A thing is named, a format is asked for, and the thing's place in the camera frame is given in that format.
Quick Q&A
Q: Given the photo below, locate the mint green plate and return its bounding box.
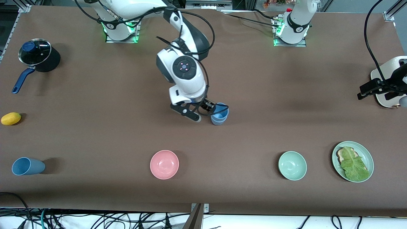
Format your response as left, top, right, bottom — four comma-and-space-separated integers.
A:
332, 141, 374, 183

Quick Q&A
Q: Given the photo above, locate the aluminium profile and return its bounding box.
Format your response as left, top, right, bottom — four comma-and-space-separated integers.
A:
383, 0, 407, 22

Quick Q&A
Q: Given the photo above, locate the toasted bread slice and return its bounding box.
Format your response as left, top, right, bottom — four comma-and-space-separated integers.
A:
336, 147, 367, 172

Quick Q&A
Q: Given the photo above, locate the pink bowl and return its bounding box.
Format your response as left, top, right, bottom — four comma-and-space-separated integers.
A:
150, 150, 180, 180

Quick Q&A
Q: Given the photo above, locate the green lettuce leaf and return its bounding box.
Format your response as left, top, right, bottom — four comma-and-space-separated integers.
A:
340, 146, 371, 181

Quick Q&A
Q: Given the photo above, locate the mint green bowl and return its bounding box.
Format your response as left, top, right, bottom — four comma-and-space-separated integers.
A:
278, 151, 307, 181

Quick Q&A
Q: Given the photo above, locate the dark metal strut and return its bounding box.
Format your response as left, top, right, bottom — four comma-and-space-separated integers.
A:
181, 204, 204, 229

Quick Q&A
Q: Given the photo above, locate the glass lid blue knob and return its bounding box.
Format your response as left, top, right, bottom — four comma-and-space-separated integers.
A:
18, 38, 52, 66

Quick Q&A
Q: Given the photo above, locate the yellow lemon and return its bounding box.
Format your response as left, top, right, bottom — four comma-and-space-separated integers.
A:
1, 112, 22, 126

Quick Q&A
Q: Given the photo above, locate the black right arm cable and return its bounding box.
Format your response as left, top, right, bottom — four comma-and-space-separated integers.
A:
75, 0, 214, 115

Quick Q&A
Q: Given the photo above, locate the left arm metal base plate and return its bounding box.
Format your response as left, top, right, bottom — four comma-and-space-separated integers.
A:
273, 17, 307, 48

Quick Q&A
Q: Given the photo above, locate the black table cable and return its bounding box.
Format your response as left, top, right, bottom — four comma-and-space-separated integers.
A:
254, 9, 281, 19
223, 13, 278, 26

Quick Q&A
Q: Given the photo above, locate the grey metal bracket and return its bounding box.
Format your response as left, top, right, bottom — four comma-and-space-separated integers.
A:
191, 203, 210, 213

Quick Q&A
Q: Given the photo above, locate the aluminium frame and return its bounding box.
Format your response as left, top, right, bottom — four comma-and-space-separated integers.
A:
185, 0, 233, 10

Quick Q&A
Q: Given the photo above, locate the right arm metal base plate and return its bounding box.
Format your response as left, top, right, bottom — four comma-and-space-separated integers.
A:
106, 19, 141, 44

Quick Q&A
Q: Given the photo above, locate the green floor cable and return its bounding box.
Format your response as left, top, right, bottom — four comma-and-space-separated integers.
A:
39, 208, 48, 229

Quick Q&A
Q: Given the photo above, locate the aluminium table edge rail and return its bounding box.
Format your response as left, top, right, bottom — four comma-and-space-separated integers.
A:
0, 4, 31, 62

